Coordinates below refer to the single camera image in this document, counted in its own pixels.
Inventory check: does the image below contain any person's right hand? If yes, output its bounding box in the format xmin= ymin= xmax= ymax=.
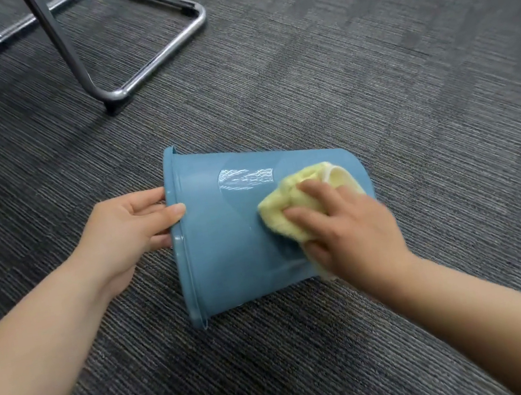
xmin=278 ymin=163 xmax=422 ymax=319

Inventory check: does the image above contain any yellow microfibre cloth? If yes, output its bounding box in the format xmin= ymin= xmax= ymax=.
xmin=250 ymin=155 xmax=381 ymax=292

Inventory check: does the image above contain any blue plastic bucket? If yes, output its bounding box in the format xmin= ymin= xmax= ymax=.
xmin=155 ymin=112 xmax=394 ymax=333

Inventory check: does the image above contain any person's left hand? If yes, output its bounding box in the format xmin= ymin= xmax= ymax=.
xmin=63 ymin=183 xmax=200 ymax=306

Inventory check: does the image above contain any person's right forearm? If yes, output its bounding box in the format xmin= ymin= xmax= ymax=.
xmin=377 ymin=234 xmax=521 ymax=395

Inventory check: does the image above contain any black mesh chair chrome frame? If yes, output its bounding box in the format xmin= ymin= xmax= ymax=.
xmin=0 ymin=0 xmax=222 ymax=135

